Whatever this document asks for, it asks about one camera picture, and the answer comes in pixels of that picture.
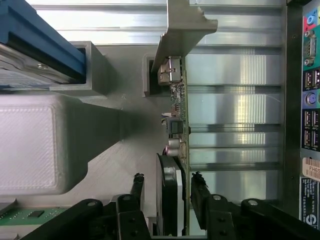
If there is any open grey PC case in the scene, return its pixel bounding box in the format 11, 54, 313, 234
281, 0, 320, 240

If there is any green RAM stick bare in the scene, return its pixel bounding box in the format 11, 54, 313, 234
0, 207, 71, 237

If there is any hard disk in blue caddy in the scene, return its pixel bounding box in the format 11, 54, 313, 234
0, 0, 88, 91

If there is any grey plastic parts rack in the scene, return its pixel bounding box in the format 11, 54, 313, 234
0, 41, 208, 240

